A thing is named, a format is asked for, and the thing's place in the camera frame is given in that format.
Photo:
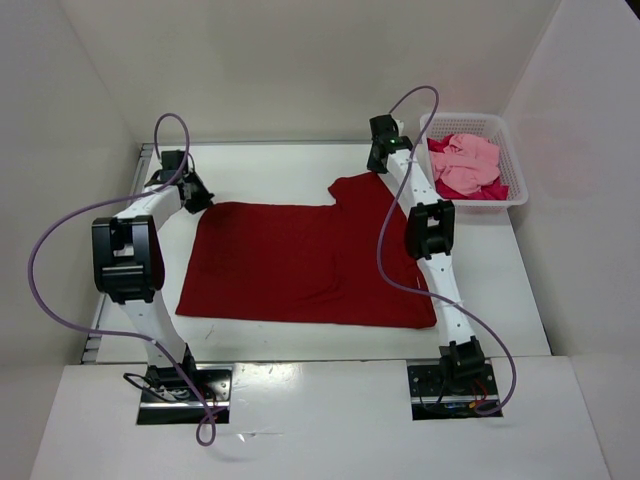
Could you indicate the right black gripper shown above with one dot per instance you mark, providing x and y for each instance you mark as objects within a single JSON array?
[{"x": 371, "y": 164}]

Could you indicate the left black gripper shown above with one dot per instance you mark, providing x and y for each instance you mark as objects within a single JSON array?
[{"x": 204, "y": 198}]

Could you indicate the dark red t-shirt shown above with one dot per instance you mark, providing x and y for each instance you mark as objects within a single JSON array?
[{"x": 342, "y": 264}]

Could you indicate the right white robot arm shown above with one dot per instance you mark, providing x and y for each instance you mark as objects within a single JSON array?
[{"x": 429, "y": 239}]

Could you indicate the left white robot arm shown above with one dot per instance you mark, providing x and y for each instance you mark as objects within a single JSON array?
[{"x": 129, "y": 266}]

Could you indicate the pink t-shirt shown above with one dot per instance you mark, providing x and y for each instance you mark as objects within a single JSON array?
[{"x": 465, "y": 162}]

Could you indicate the white plastic basket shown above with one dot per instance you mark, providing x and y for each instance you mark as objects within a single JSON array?
[{"x": 471, "y": 161}]

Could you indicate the magenta t-shirt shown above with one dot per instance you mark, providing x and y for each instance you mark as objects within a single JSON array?
[{"x": 495, "y": 192}]

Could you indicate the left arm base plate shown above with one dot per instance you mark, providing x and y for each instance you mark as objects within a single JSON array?
[{"x": 161, "y": 404}]

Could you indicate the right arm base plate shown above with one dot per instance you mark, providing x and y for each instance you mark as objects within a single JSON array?
[{"x": 432, "y": 399}]

